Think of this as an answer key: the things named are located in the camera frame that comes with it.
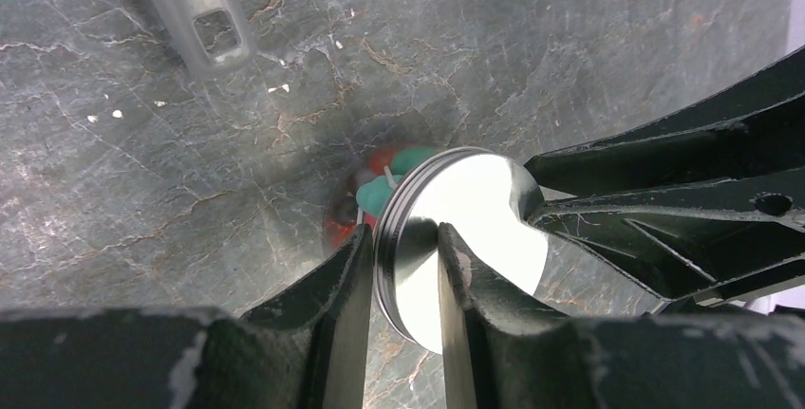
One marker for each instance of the round clear lid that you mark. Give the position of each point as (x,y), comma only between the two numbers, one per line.
(485,196)

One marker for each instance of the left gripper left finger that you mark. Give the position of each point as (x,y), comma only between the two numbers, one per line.
(305,347)

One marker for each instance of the clear plastic scoop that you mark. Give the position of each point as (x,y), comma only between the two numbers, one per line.
(179,17)

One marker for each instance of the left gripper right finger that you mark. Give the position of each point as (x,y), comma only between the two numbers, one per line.
(502,348)

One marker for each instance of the clear round dish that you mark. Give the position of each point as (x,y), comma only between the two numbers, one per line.
(360,197)

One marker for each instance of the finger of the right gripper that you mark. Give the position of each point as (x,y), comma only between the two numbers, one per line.
(715,241)
(750,129)

